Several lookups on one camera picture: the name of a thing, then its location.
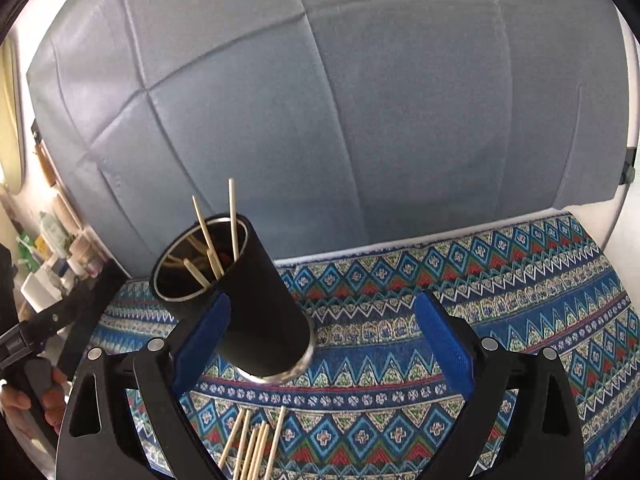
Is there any wooden chopstick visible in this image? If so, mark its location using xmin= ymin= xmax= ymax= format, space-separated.
xmin=247 ymin=420 xmax=270 ymax=480
xmin=228 ymin=178 xmax=240 ymax=262
xmin=192 ymin=196 xmax=224 ymax=280
xmin=264 ymin=405 xmax=286 ymax=480
xmin=218 ymin=408 xmax=246 ymax=469
xmin=240 ymin=426 xmax=260 ymax=480
xmin=182 ymin=258 xmax=210 ymax=288
xmin=232 ymin=408 xmax=252 ymax=480

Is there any left hand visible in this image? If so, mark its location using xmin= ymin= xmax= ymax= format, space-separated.
xmin=1 ymin=367 xmax=67 ymax=439

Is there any wooden chopstick in holder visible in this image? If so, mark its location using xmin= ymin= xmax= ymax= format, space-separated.
xmin=192 ymin=196 xmax=224 ymax=280
xmin=228 ymin=178 xmax=240 ymax=262
xmin=182 ymin=258 xmax=210 ymax=288

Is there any black cylindrical utensil holder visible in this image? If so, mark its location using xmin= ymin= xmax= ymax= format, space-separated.
xmin=150 ymin=214 xmax=316 ymax=385

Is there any blue patterned tablecloth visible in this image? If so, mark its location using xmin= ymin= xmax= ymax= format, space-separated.
xmin=89 ymin=214 xmax=639 ymax=479

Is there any grey fabric backdrop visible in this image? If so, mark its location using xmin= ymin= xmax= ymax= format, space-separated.
xmin=27 ymin=0 xmax=629 ymax=276

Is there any oval wall mirror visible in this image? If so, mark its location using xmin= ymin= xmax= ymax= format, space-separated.
xmin=0 ymin=35 xmax=25 ymax=195

